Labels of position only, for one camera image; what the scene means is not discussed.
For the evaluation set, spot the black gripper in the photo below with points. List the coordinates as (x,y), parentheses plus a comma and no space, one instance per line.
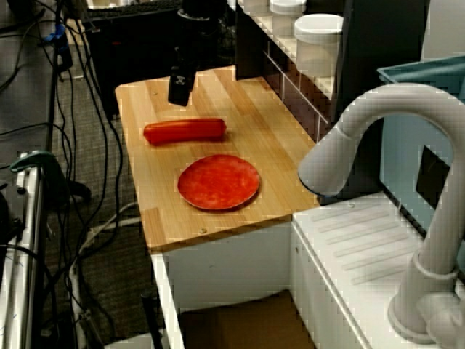
(196,40)

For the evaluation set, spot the red toy sausage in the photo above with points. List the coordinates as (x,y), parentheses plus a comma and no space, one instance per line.
(183,130)

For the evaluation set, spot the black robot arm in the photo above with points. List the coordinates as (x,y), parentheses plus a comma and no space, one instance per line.
(198,5)

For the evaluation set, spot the red round plate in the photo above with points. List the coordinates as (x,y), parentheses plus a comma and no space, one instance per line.
(219,187)

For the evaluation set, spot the black computer case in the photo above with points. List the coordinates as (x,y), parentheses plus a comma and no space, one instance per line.
(130,62)

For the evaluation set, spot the black backsplash panel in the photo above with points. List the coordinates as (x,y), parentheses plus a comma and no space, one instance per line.
(250,43)

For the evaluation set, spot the black keyboard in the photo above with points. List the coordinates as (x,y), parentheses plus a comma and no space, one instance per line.
(134,8)

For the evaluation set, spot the black vertical stand pole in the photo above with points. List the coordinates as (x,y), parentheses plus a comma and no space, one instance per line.
(57,94)

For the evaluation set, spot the small white lidded container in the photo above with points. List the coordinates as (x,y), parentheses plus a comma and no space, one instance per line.
(285,16)

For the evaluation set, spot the blue tape piece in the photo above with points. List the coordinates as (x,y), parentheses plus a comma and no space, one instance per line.
(56,32)

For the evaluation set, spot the large white lidded container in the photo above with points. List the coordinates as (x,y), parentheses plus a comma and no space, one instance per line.
(318,43)

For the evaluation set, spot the green clamp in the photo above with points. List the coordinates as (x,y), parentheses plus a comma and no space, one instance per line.
(34,160)

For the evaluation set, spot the tall dark side panel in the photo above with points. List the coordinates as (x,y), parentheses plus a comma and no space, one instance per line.
(381,40)

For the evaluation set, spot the white toy sink counter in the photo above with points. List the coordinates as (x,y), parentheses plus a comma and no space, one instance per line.
(359,254)

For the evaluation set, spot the teal plastic bin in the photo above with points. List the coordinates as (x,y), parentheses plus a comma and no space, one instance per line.
(425,74)

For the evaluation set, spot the grey toy faucet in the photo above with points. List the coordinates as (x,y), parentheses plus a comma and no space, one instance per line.
(417,189)

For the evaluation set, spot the white shelf with rail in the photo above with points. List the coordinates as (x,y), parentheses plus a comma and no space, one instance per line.
(290,69)

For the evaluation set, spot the white metal frame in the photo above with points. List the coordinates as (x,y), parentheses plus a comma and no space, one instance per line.
(31,254)

